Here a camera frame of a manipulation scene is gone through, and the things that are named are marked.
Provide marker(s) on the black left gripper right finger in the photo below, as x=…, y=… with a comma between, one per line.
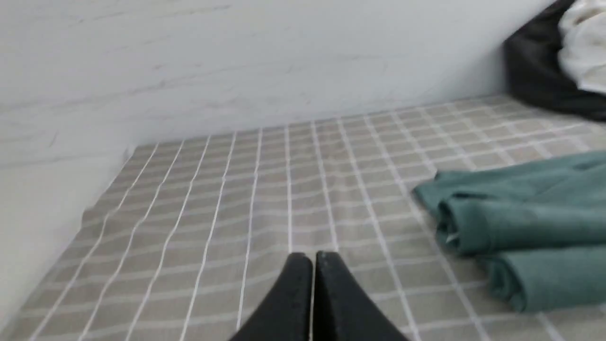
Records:
x=342, y=311

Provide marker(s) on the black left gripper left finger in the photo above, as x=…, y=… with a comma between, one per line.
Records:
x=284, y=313

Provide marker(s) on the green long-sleeve top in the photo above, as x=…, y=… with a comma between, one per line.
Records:
x=537, y=228

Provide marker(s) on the grey checkered tablecloth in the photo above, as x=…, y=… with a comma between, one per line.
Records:
x=191, y=235

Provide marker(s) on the black garment under white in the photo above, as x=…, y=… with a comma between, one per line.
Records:
x=533, y=74

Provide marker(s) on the white crumpled garment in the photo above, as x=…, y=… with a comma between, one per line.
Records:
x=583, y=54

